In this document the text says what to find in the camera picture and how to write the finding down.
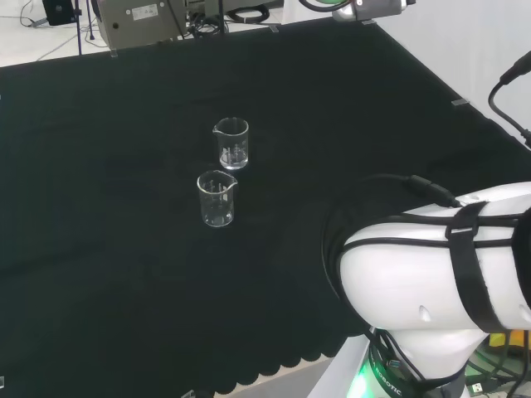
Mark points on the clear glass beaker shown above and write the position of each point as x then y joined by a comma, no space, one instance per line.
216,203
232,143

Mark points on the black bench cloth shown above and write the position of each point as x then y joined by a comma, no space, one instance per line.
103,207

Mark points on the black stand pole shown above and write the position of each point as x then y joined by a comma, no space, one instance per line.
222,16

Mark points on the grey metal equipment box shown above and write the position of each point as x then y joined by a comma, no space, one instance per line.
141,20

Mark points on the purple tripod legs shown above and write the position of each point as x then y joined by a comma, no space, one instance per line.
79,29

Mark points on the black box device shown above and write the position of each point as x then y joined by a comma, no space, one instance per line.
58,10

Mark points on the yellow stop button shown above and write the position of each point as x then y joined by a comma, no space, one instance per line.
514,342

